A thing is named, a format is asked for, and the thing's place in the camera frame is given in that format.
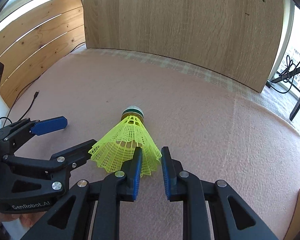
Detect large oak wood board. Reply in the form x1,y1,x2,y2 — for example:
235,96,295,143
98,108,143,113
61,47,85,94
83,0,283,92

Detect person's left hand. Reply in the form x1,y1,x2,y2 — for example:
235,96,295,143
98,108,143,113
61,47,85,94
1,212,45,228

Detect pine slat headboard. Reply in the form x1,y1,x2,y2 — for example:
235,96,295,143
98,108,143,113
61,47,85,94
0,0,85,107

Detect black tripod stand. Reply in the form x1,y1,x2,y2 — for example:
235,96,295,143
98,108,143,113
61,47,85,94
270,67,300,121

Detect black usb cable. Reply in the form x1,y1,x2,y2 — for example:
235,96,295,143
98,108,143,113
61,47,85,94
0,42,87,128

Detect yellow shuttlecock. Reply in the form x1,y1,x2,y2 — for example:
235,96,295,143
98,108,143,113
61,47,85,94
88,106,161,176

